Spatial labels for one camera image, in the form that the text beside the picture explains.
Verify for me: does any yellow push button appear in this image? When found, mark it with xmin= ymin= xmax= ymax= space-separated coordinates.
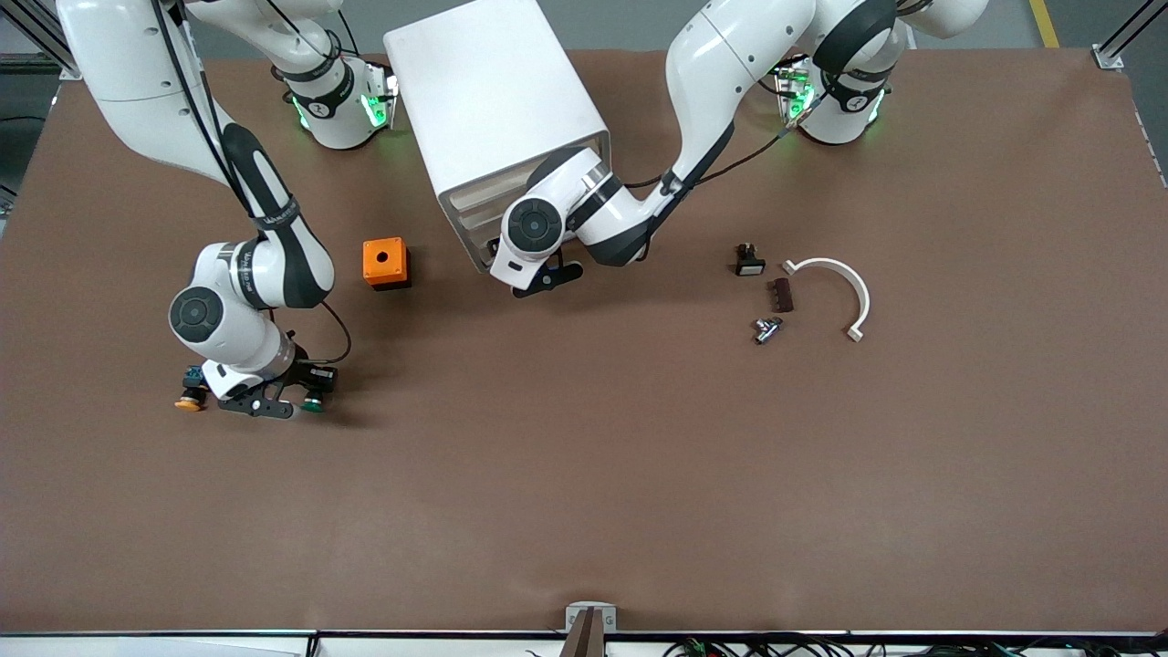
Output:
xmin=173 ymin=367 xmax=211 ymax=412

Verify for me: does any brown table mat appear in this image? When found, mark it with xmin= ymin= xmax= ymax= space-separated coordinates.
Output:
xmin=0 ymin=46 xmax=1168 ymax=635

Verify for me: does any white semicircular pipe clamp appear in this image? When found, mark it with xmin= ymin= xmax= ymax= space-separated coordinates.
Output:
xmin=782 ymin=257 xmax=871 ymax=343

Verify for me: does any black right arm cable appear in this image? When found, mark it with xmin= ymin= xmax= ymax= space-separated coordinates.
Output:
xmin=151 ymin=0 xmax=354 ymax=366

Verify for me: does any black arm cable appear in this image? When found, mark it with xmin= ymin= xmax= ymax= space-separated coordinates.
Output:
xmin=151 ymin=0 xmax=354 ymax=366
xmin=625 ymin=87 xmax=827 ymax=190

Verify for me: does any orange button enclosure box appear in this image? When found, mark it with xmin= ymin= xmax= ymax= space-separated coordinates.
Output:
xmin=362 ymin=237 xmax=412 ymax=291

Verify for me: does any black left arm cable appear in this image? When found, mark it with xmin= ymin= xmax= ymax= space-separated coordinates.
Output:
xmin=625 ymin=87 xmax=827 ymax=190

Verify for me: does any grey metal bracket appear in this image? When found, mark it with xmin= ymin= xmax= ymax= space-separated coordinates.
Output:
xmin=565 ymin=601 xmax=618 ymax=633

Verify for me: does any aluminium frame profile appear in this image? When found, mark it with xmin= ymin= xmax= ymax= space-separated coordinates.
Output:
xmin=1095 ymin=0 xmax=1168 ymax=69
xmin=0 ymin=0 xmax=85 ymax=81

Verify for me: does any black cable bundle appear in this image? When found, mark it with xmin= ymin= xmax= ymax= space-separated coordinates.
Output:
xmin=525 ymin=634 xmax=1168 ymax=657

